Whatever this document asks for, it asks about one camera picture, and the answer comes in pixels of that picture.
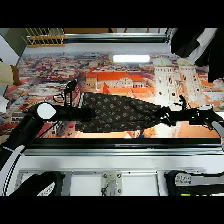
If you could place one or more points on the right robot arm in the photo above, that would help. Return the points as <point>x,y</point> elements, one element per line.
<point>200,116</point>

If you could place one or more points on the silver frame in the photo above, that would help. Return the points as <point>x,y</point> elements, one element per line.
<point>133,156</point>

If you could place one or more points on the white garment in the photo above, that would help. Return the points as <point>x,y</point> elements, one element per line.
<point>203,41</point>

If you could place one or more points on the beige garment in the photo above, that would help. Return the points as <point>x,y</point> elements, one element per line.
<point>8,73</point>

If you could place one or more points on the wooden rack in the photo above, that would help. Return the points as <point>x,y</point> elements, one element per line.
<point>46,37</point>

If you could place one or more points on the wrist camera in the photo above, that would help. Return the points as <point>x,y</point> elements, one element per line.
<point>70,88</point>
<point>183,101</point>

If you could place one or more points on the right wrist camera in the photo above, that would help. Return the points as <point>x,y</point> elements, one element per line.
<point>183,101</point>

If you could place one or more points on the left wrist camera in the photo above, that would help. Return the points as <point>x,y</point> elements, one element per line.
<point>70,88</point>

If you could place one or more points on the black garment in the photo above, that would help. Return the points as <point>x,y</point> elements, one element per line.
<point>183,41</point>

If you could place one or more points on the dark patterned garment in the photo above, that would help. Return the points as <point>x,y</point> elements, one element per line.
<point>116,111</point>

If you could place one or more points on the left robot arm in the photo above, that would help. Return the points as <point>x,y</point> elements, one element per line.
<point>23,131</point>

